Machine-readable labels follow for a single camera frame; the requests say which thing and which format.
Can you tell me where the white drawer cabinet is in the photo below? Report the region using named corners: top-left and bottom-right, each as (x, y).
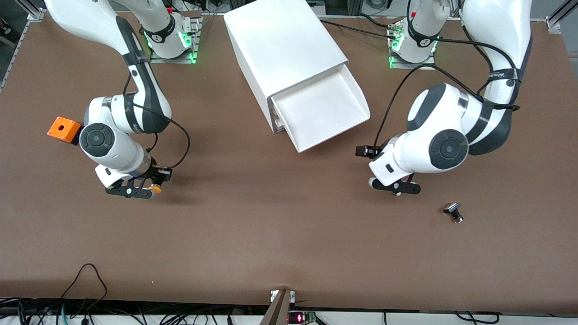
top-left (224, 0), bottom-right (350, 135)

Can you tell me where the device with red display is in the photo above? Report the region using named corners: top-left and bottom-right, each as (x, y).
top-left (288, 311), bottom-right (317, 325)

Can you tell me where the black right camera mount bar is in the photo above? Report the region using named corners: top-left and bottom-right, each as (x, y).
top-left (105, 184), bottom-right (153, 200)

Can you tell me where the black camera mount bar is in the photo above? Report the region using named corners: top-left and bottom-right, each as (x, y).
top-left (105, 184), bottom-right (153, 200)
top-left (378, 179), bottom-right (422, 196)

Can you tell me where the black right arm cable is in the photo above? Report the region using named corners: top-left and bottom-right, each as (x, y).
top-left (122, 74), bottom-right (191, 170)

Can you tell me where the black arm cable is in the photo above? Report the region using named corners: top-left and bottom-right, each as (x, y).
top-left (122, 74), bottom-right (191, 170)
top-left (374, 0), bottom-right (520, 149)

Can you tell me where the black left camera mount bar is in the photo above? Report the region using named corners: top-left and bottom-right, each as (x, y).
top-left (378, 179), bottom-right (422, 196)

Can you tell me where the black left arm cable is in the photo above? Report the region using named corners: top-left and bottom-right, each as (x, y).
top-left (374, 0), bottom-right (520, 149)

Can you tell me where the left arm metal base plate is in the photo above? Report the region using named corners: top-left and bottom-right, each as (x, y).
top-left (388, 20), bottom-right (438, 70)

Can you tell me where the black capped metal switch part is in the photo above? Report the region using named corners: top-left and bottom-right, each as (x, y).
top-left (443, 203), bottom-right (465, 224)

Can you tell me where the orange button enclosure box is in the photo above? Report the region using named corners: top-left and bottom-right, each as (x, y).
top-left (47, 116), bottom-right (84, 145)

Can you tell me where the looped black cable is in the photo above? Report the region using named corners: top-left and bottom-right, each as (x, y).
top-left (60, 263), bottom-right (109, 312)

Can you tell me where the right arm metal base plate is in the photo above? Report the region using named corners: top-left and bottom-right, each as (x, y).
top-left (149, 9), bottom-right (201, 65)

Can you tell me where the black cable on table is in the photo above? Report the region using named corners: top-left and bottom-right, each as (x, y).
top-left (320, 13), bottom-right (400, 41)

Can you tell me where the metal table edge bracket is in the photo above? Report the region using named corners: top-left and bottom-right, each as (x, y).
top-left (260, 289), bottom-right (296, 325)

